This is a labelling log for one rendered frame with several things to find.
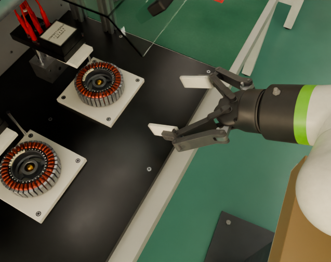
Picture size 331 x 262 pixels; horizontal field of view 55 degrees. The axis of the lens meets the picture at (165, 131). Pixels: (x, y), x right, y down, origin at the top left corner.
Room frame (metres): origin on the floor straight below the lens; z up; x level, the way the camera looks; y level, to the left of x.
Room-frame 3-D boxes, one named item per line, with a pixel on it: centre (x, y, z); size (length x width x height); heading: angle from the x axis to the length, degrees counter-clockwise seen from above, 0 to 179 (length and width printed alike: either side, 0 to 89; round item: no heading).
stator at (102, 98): (0.47, 0.15, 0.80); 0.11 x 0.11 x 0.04
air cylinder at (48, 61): (0.53, 0.28, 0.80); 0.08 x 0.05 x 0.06; 152
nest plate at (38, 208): (0.25, 0.27, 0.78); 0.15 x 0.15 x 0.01; 62
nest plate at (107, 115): (0.47, 0.15, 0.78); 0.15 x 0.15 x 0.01; 62
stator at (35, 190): (0.25, 0.27, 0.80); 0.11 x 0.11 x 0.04
